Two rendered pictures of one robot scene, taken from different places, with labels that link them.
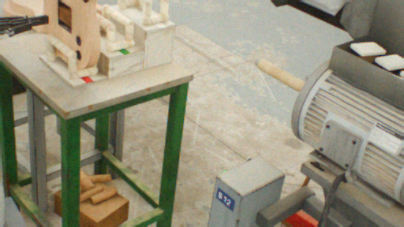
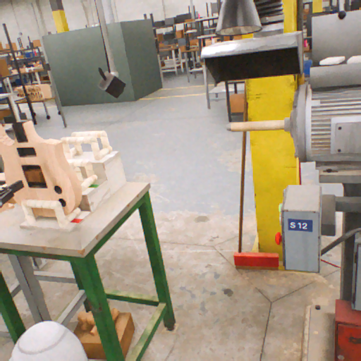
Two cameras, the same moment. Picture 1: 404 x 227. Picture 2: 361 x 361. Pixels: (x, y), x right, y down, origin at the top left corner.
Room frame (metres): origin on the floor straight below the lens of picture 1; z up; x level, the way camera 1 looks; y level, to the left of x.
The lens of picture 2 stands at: (0.38, 0.47, 1.61)
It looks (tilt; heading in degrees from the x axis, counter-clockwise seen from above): 23 degrees down; 340
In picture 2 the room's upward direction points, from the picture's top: 9 degrees counter-clockwise
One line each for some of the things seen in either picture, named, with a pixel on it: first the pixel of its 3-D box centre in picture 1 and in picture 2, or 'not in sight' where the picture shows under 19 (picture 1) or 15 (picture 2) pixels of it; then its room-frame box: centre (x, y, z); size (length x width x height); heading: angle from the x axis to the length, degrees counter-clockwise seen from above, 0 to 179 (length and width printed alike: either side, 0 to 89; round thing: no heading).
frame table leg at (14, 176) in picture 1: (7, 140); (12, 319); (1.99, 0.85, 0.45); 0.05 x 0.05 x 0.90; 46
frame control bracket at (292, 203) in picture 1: (286, 207); (328, 213); (1.12, -0.25, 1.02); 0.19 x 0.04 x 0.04; 136
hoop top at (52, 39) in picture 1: (61, 46); (40, 204); (1.83, 0.55, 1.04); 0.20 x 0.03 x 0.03; 45
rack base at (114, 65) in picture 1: (107, 50); (75, 194); (1.97, 0.41, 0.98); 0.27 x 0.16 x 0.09; 46
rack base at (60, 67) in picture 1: (72, 67); (55, 219); (1.86, 0.52, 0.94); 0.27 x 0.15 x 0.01; 46
